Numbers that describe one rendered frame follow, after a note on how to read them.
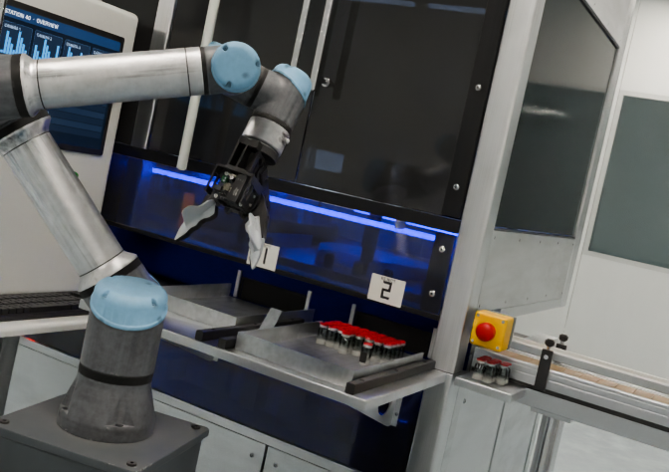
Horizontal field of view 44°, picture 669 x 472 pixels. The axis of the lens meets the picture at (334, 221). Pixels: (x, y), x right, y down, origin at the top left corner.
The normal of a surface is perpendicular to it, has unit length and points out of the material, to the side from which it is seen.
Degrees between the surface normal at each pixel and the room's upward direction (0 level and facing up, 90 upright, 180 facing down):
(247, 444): 90
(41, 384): 90
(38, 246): 90
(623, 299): 90
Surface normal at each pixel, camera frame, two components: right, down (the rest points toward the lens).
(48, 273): 0.86, 0.21
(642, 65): -0.47, -0.04
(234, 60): 0.18, 0.10
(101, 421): 0.12, -0.22
